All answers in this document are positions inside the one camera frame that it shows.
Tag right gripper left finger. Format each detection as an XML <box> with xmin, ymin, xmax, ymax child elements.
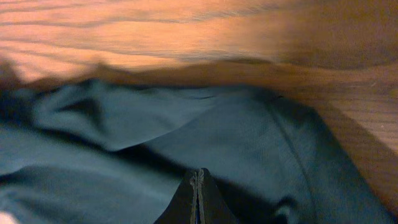
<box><xmin>154</xmin><ymin>170</ymin><xmax>198</xmax><ymax>224</ymax></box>

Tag black leggings with red waistband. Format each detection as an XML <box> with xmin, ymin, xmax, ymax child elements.
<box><xmin>1</xmin><ymin>80</ymin><xmax>395</xmax><ymax>223</ymax></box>

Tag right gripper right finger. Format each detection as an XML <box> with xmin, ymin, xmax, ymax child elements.
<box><xmin>197</xmin><ymin>169</ymin><xmax>238</xmax><ymax>224</ymax></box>

